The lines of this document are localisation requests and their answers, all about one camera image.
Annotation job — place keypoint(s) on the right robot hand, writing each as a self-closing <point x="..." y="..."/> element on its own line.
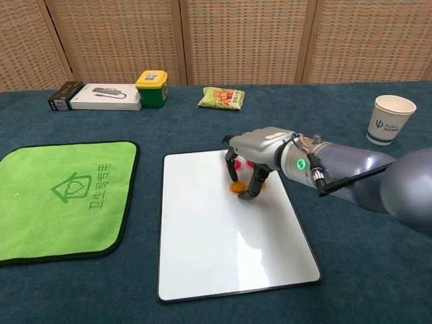
<point x="260" y="145"/>

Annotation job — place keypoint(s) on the red round magnet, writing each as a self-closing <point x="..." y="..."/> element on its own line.
<point x="239" y="165"/>
<point x="250" y="164"/>

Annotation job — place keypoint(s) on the orange round magnet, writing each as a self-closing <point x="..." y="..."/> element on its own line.
<point x="236" y="187"/>
<point x="265" y="185"/>

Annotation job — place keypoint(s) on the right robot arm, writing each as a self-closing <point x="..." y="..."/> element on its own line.
<point x="371" y="165"/>

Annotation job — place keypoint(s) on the white paper cup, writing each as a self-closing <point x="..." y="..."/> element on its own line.
<point x="388" y="118"/>

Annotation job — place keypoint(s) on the green snack packet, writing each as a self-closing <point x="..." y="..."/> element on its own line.
<point x="221" y="98"/>

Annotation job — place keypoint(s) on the white magnetic board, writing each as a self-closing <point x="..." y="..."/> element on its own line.
<point x="219" y="243"/>

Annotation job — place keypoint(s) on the woven bamboo folding screen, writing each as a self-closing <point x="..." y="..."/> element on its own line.
<point x="236" y="40"/>

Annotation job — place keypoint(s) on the green container yellow lid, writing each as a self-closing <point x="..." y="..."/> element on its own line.
<point x="152" y="94"/>

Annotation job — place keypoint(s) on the white usb hub box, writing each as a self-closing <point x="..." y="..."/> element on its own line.
<point x="108" y="99"/>

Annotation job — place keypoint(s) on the dark blue table cover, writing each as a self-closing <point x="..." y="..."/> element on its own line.
<point x="101" y="128"/>

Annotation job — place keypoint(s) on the black product box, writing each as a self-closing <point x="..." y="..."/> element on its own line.
<point x="62" y="96"/>

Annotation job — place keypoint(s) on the green microfiber cloth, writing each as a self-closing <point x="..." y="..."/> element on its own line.
<point x="50" y="209"/>

